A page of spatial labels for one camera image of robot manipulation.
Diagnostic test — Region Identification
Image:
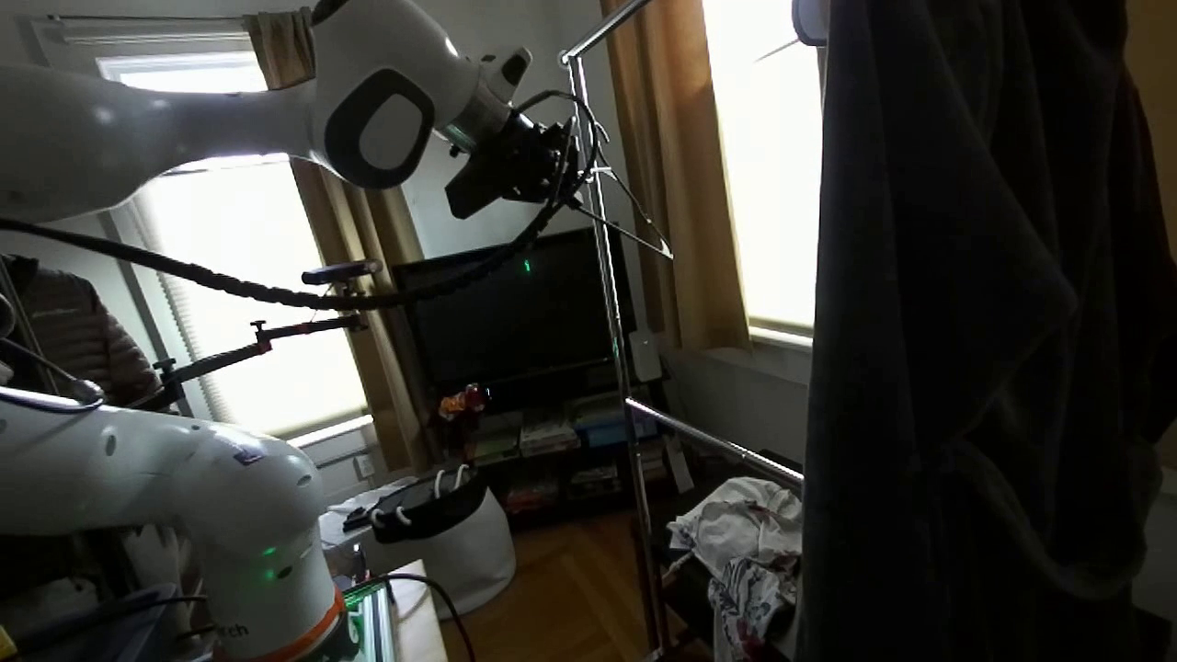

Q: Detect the person in striped sweater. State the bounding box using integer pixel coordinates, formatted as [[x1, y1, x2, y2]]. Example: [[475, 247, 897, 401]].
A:
[[0, 253, 170, 416]]

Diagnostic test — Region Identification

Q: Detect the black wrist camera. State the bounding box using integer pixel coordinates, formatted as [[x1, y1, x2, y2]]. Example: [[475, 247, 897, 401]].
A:
[[442, 150, 509, 226]]

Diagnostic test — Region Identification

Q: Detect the printed white cloth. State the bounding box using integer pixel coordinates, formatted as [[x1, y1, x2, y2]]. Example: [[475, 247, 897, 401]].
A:
[[701, 554, 803, 662]]

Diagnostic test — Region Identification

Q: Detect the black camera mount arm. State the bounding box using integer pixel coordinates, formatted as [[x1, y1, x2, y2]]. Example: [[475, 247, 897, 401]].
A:
[[151, 258, 386, 416]]

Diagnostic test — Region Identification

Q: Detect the black media shelf unit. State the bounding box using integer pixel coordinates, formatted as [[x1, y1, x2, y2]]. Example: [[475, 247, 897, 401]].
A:
[[426, 381, 691, 532]]

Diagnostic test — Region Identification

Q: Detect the white round laundry basket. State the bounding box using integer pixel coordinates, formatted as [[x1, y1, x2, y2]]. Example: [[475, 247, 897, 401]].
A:
[[346, 461, 522, 622]]

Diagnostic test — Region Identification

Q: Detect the chrome metal garment rack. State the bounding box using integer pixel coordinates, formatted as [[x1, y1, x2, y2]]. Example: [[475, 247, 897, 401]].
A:
[[556, 0, 813, 662]]

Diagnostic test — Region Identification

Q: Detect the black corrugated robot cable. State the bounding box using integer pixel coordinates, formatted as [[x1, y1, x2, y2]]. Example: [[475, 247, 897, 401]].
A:
[[0, 90, 605, 313]]

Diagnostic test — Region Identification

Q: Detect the thin black table cable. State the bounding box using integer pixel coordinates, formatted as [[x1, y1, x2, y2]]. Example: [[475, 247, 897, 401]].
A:
[[386, 571, 483, 662]]

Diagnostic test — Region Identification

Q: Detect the dark hanging robe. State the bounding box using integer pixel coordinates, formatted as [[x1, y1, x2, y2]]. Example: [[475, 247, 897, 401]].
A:
[[791, 0, 1177, 662]]

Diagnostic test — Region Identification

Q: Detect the white crumpled cloth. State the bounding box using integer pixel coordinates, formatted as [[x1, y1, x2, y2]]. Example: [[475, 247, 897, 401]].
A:
[[664, 475, 808, 580]]

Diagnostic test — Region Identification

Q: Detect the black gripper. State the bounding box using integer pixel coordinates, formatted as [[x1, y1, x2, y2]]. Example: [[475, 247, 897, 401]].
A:
[[487, 112, 601, 205]]

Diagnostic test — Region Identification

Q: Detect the black flat television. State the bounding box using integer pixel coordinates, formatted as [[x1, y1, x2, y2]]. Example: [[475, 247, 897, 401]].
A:
[[390, 227, 635, 416]]

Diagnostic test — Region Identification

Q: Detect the thin black hanger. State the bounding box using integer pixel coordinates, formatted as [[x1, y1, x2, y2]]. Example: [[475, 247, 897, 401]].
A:
[[569, 104, 679, 266]]

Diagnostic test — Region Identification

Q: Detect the tan curtain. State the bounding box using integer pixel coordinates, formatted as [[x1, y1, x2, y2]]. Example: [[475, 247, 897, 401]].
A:
[[596, 0, 753, 356], [245, 12, 434, 480]]

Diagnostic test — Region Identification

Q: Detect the small red figurine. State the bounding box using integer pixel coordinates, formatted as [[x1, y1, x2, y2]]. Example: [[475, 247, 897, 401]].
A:
[[434, 380, 498, 433]]

